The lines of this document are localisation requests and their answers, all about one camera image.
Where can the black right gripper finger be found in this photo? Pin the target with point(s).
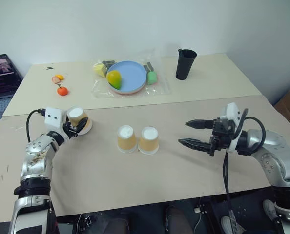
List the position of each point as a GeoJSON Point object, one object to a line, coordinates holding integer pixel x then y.
{"type": "Point", "coordinates": [201, 124]}
{"type": "Point", "coordinates": [196, 144]}

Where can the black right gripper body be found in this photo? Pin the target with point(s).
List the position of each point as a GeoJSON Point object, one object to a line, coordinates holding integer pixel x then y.
{"type": "Point", "coordinates": [220, 136]}

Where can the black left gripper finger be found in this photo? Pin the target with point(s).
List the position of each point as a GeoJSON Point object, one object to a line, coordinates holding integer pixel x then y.
{"type": "Point", "coordinates": [83, 123]}

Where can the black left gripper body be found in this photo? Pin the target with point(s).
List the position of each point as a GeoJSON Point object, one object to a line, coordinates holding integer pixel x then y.
{"type": "Point", "coordinates": [71, 131]}

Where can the orange paper cup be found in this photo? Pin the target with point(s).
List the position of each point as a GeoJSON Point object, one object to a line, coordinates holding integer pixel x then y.
{"type": "Point", "coordinates": [126, 141]}
{"type": "Point", "coordinates": [75, 114]}
{"type": "Point", "coordinates": [148, 143]}

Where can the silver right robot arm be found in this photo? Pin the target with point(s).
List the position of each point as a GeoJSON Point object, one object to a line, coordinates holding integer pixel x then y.
{"type": "Point", "coordinates": [276, 158]}

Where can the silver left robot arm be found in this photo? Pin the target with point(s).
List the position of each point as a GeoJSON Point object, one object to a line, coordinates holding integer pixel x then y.
{"type": "Point", "coordinates": [35, 158]}

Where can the orange toy tangerine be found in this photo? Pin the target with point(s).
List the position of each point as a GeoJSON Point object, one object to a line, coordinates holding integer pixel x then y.
{"type": "Point", "coordinates": [62, 91]}

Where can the pink toy fruit slice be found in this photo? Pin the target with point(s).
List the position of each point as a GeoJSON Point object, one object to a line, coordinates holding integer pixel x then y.
{"type": "Point", "coordinates": [55, 80]}

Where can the orange toy fruit slice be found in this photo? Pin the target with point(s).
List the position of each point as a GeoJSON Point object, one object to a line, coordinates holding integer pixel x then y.
{"type": "Point", "coordinates": [59, 77]}

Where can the yellow green toy mango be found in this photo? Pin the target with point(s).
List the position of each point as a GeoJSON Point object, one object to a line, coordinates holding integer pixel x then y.
{"type": "Point", "coordinates": [114, 78]}

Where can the yellow toy food piece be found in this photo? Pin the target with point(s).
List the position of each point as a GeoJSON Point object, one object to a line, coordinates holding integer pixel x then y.
{"type": "Point", "coordinates": [99, 70]}

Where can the clear plastic bag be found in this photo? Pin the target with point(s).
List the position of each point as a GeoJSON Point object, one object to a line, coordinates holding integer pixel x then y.
{"type": "Point", "coordinates": [159, 85]}

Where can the black plastic tumbler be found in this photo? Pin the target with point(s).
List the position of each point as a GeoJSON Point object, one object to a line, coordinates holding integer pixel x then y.
{"type": "Point", "coordinates": [185, 65]}

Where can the small black scrap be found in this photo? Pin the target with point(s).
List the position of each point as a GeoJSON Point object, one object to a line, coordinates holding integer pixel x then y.
{"type": "Point", "coordinates": [49, 68]}

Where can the grey toy piece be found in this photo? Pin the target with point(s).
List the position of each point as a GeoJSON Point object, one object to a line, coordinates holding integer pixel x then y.
{"type": "Point", "coordinates": [109, 63]}
{"type": "Point", "coordinates": [149, 67]}

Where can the white power plug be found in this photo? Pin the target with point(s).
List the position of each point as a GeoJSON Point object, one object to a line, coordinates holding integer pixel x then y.
{"type": "Point", "coordinates": [197, 210]}

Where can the green toy food piece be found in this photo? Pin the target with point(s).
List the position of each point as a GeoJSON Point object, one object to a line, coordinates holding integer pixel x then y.
{"type": "Point", "coordinates": [151, 78]}

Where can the blue round plate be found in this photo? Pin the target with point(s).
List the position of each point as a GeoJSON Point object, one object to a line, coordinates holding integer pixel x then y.
{"type": "Point", "coordinates": [132, 73]}

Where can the dark rounded knee shape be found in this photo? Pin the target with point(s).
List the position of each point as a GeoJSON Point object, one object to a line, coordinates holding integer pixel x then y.
{"type": "Point", "coordinates": [178, 219]}

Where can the grey laptop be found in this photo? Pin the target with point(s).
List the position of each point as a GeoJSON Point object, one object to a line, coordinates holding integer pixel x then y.
{"type": "Point", "coordinates": [1, 80]}

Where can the white shoe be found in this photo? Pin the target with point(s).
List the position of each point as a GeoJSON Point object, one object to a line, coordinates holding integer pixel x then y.
{"type": "Point", "coordinates": [229, 225]}
{"type": "Point", "coordinates": [270, 209]}

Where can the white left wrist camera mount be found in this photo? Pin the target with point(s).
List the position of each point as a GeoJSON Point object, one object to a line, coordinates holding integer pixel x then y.
{"type": "Point", "coordinates": [53, 117]}

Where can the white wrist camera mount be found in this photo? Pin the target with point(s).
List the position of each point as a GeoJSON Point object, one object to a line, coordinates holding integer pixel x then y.
{"type": "Point", "coordinates": [230, 111]}
{"type": "Point", "coordinates": [53, 117]}

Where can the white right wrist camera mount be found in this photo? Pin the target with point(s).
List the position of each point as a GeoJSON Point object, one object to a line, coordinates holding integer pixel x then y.
{"type": "Point", "coordinates": [230, 111]}

